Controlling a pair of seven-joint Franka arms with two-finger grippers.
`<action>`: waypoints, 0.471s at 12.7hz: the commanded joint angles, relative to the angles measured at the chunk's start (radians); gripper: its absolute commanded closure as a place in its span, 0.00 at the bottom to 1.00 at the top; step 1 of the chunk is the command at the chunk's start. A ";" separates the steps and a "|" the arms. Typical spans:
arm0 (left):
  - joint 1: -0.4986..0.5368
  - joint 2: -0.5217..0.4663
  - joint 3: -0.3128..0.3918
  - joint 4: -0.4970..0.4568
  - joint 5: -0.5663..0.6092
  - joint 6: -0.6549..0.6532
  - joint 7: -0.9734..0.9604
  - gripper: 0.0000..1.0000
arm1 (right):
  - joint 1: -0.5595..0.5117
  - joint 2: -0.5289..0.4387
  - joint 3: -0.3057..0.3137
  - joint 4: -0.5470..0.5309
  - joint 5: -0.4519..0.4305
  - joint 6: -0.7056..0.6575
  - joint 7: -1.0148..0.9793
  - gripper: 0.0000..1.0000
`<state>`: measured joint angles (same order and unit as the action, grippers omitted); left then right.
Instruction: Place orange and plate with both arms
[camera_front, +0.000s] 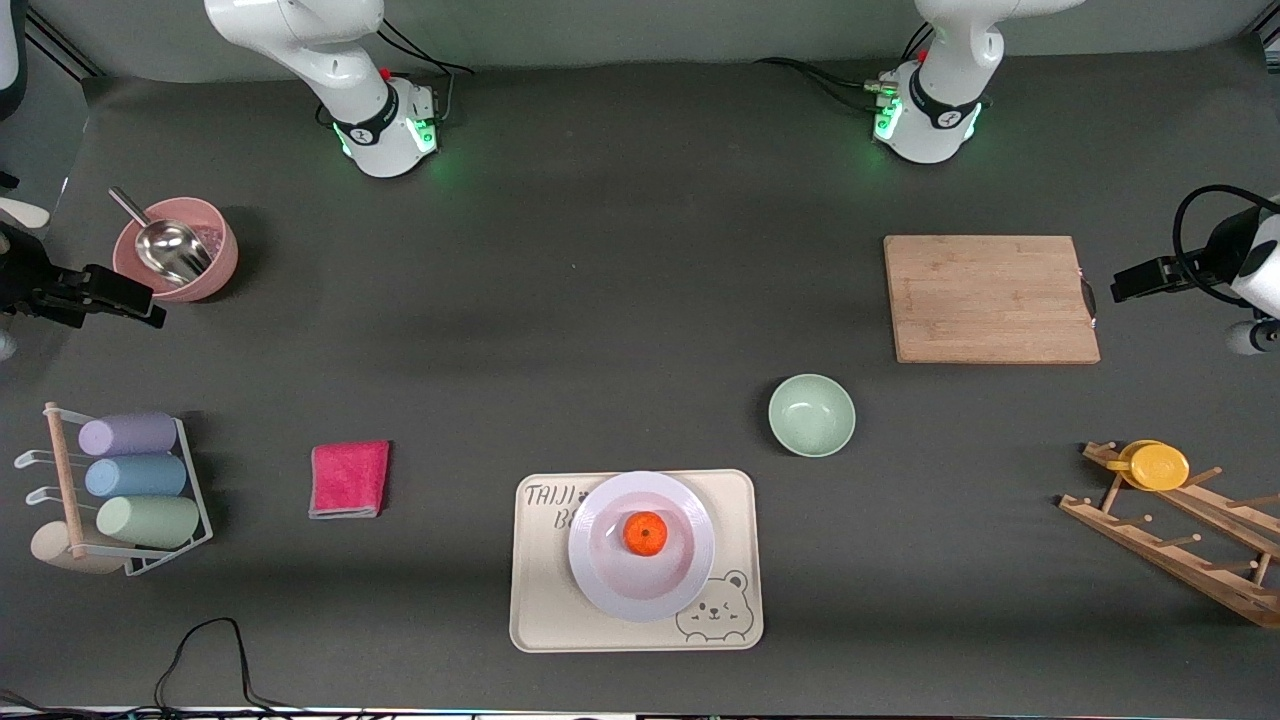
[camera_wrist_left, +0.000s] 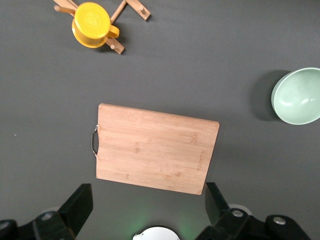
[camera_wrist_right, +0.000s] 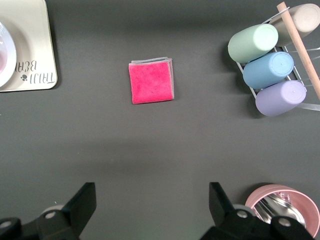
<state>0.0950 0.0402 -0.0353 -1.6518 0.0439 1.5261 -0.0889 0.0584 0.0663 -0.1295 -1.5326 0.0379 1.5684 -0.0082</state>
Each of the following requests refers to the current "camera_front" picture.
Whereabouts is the metal scoop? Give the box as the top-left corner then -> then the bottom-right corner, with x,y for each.
108,187 -> 214,286

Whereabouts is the black right arm base cable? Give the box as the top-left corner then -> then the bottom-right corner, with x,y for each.
375,18 -> 473,77

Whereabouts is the black floor cable loop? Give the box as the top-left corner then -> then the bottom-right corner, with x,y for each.
155,617 -> 301,715

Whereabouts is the pink folded cloth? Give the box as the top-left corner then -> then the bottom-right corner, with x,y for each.
309,441 -> 391,519

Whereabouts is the white wire cup rack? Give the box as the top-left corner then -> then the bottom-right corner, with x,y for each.
15,402 -> 214,578

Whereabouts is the wooden peg drying rack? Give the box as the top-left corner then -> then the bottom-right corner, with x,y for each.
1058,442 -> 1280,630

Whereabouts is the light green bowl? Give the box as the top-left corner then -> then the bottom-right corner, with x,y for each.
768,374 -> 857,458

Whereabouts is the yellow cup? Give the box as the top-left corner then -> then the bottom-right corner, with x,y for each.
1105,440 -> 1191,492

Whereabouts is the white round plate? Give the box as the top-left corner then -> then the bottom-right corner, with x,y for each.
568,471 -> 717,623

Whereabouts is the wooden cutting board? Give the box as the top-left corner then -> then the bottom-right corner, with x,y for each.
884,235 -> 1101,365

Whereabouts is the beige cup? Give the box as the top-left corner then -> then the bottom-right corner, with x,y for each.
30,522 -> 126,576

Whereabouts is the pink bowl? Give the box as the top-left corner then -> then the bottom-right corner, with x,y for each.
113,197 -> 240,303

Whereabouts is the black diagonal rail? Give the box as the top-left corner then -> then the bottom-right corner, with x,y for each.
25,10 -> 101,79

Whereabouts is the black arm base cable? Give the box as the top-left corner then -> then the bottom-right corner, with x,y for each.
375,18 -> 473,77
755,57 -> 901,111

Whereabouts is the green cup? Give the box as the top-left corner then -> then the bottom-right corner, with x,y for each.
96,495 -> 201,549

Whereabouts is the beige bear print tray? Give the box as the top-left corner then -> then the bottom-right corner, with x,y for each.
509,469 -> 764,653

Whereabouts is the black left arm base cable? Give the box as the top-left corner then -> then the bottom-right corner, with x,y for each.
755,57 -> 901,111

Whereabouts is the orange mandarin fruit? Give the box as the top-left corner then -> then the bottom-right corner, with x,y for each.
624,511 -> 669,555

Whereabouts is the purple cup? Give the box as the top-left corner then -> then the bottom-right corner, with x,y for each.
78,412 -> 179,457

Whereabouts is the blue cup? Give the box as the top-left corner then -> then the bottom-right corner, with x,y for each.
85,455 -> 189,499

